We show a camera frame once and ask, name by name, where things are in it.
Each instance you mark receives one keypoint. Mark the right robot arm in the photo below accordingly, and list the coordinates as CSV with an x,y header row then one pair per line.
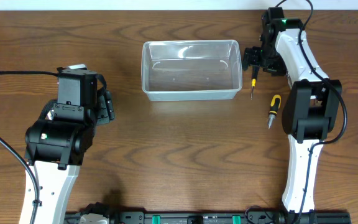
x,y
310,111

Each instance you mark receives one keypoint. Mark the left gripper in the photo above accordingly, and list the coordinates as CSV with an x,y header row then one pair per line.
x,y
108,106

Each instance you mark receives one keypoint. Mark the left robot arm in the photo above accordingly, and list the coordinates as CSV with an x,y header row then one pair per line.
x,y
54,151

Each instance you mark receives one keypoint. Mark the clear plastic container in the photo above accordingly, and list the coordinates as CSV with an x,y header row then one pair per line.
x,y
191,70

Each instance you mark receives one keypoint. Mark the slim black yellow screwdriver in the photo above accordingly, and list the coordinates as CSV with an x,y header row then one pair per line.
x,y
255,71

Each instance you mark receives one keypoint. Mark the stubby yellow black screwdriver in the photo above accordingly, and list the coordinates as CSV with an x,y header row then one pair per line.
x,y
274,108

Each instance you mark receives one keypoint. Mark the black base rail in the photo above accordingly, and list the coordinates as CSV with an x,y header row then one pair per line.
x,y
101,213

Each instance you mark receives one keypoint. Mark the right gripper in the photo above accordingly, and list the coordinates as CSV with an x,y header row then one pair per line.
x,y
250,58

